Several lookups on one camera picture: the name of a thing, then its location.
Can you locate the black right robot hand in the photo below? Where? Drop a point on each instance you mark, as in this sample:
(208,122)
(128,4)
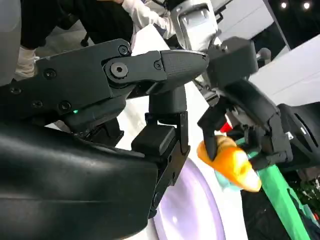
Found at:
(62,180)

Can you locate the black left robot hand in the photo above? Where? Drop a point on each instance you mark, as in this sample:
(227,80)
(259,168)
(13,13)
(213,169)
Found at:
(252,100)

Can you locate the orange and white bread roll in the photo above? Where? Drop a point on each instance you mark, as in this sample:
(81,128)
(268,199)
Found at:
(232,162)

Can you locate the pale green mug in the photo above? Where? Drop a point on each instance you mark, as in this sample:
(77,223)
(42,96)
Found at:
(225,181)

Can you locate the green cloth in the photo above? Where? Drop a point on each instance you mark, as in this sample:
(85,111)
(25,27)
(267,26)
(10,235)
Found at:
(280,195)

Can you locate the round ceiling lamp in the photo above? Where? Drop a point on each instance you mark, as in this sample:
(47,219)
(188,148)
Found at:
(283,5)
(306,5)

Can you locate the green potted plant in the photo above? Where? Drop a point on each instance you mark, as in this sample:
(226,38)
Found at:
(311,197)

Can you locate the lilac plate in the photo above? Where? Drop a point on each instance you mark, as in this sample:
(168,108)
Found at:
(190,205)

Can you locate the person's hand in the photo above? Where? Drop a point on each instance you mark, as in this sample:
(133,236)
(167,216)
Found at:
(25,62)

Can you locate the person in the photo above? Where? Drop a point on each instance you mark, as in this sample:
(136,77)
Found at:
(147,15)
(75,17)

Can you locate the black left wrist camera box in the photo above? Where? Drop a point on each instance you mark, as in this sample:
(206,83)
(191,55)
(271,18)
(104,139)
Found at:
(232,60)

